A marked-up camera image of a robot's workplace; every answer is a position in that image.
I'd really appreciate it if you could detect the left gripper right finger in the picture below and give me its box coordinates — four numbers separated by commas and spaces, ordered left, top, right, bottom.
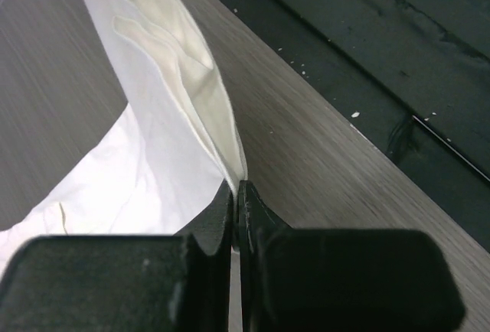
234, 181, 290, 331

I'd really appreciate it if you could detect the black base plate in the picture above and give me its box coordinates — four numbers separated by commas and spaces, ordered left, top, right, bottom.
220, 0, 489, 246

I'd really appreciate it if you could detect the white robot-print t-shirt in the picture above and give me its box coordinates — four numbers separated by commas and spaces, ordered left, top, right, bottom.
0, 0, 249, 332

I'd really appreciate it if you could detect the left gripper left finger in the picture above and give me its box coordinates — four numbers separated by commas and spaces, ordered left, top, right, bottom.
177, 183, 234, 331

